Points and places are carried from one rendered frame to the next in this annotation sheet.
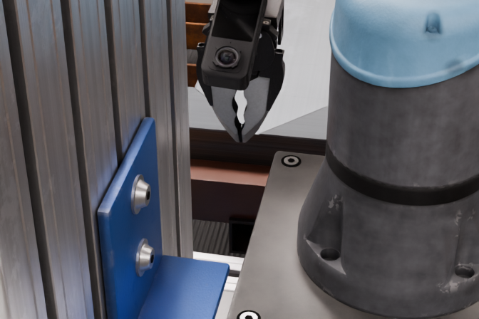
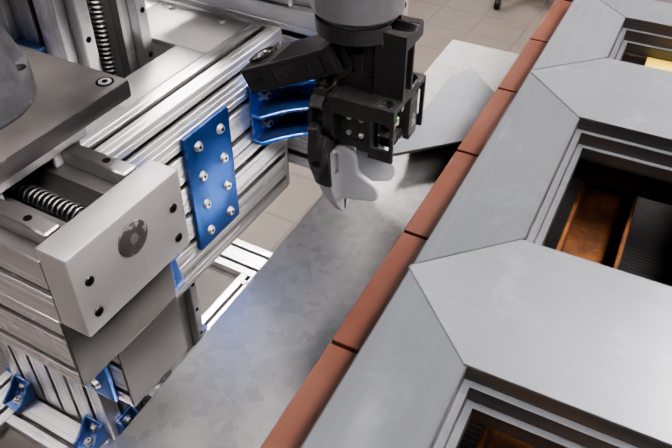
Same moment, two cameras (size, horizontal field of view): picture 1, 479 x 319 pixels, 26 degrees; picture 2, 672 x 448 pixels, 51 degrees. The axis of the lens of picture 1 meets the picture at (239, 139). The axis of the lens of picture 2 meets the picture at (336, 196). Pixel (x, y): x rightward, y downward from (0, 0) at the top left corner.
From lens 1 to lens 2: 122 cm
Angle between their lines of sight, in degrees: 81
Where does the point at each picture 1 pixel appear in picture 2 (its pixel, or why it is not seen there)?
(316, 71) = (549, 363)
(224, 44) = (278, 50)
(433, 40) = not seen: outside the picture
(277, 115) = (443, 292)
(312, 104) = (462, 332)
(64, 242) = not seen: outside the picture
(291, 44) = (635, 357)
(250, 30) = (281, 57)
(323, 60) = (581, 381)
